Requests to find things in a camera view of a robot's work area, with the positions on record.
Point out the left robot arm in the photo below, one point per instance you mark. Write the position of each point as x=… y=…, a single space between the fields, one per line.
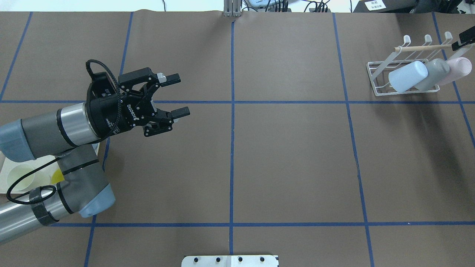
x=73 y=181

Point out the light blue plastic cup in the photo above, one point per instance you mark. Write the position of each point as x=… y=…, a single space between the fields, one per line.
x=406 y=77

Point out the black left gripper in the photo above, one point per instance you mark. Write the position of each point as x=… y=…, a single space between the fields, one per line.
x=111 y=119

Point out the aluminium frame post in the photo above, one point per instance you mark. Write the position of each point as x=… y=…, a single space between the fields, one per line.
x=232 y=8

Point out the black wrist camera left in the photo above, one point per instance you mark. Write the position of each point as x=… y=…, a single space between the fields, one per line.
x=101 y=85

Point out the grey plastic cup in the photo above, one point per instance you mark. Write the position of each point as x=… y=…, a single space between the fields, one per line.
x=437 y=70

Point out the white wire cup rack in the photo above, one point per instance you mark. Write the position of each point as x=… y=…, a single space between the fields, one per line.
x=402 y=56

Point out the pink plastic cup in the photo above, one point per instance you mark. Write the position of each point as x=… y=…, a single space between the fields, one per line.
x=458 y=68

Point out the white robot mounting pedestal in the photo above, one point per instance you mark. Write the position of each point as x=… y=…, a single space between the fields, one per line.
x=231 y=261

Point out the yellow plastic cup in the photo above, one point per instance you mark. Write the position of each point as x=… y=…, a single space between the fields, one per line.
x=56 y=177

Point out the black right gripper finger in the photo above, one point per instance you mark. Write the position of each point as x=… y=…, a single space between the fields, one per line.
x=465 y=38

